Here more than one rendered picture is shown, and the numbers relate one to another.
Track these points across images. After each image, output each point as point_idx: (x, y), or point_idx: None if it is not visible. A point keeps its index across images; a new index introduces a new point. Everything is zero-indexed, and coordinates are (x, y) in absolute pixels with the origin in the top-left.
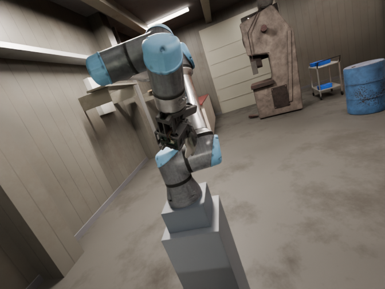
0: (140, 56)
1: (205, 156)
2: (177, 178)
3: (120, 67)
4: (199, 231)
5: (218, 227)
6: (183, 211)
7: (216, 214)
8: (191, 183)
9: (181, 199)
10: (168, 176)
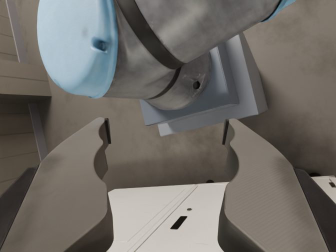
0: None
1: (247, 18)
2: (155, 89)
3: None
4: (220, 117)
5: (255, 104)
6: (187, 115)
7: (242, 71)
8: (187, 67)
9: (177, 104)
10: (127, 98)
